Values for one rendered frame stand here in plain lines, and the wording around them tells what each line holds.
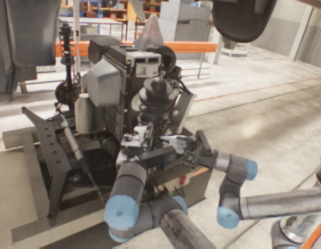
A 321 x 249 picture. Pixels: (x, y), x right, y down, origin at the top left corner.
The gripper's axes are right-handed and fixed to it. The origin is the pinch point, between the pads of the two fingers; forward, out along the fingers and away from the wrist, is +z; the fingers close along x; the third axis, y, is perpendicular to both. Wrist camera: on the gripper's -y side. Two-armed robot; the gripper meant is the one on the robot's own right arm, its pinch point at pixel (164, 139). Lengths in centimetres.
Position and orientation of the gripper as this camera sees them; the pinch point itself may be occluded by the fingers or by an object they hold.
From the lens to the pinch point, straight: 85.4
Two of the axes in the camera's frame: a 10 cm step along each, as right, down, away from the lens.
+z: -9.5, -2.9, 1.6
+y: -3.1, 6.3, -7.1
